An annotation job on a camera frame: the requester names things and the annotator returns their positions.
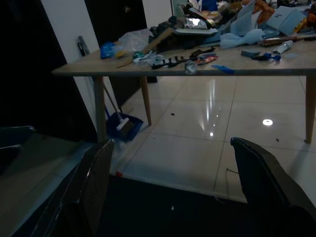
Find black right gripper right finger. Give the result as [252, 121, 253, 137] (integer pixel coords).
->
[230, 137, 316, 237]

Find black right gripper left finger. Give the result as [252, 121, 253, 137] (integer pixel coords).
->
[14, 139, 115, 237]

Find grey bin lid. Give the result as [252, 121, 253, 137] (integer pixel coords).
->
[0, 125, 99, 237]

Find dark rubbish bin clear liner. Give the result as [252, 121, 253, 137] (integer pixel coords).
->
[95, 140, 316, 237]

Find blue dustpan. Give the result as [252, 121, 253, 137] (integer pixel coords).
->
[105, 112, 145, 143]

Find wooden table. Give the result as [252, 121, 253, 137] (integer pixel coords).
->
[51, 24, 316, 144]

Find blue plastic comb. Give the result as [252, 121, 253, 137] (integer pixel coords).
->
[211, 64, 236, 75]

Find small blue plastic object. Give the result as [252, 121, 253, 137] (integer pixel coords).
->
[262, 52, 282, 61]

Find blue plastic packet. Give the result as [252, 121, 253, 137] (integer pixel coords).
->
[100, 41, 117, 60]

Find grey blue flat piece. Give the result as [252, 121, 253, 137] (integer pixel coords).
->
[240, 49, 262, 59]

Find crumpled white green wrappers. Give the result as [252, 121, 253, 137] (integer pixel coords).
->
[132, 50, 165, 67]

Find red blue snack wrapper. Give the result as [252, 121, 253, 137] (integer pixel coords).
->
[197, 54, 220, 66]

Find white squeezed tube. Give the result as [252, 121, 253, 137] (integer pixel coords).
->
[272, 39, 294, 54]

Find crumpled silver wrapper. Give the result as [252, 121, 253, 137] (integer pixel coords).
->
[184, 60, 198, 75]

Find black toothed plastic part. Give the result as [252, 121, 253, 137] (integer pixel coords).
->
[151, 56, 191, 70]

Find clear plastic bag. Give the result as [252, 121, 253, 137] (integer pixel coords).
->
[118, 31, 149, 52]

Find long brown stick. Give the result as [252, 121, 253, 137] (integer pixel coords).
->
[257, 34, 316, 47]

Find light blue tissue paper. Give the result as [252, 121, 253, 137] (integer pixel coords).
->
[219, 4, 265, 49]

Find brown cardboard strip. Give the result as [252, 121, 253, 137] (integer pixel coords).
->
[142, 26, 174, 54]

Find white cardboard box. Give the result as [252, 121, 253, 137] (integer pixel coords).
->
[266, 5, 309, 36]

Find white flat tray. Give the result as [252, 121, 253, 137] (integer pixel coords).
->
[174, 28, 219, 37]

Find silver foil bag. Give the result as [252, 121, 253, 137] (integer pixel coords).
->
[183, 17, 208, 31]

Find white brush with handle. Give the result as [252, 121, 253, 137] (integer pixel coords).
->
[102, 83, 130, 132]

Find grey tool leaning on wall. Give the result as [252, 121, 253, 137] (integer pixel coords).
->
[77, 35, 90, 57]

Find black plastic bracket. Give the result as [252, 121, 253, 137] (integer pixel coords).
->
[189, 46, 217, 60]

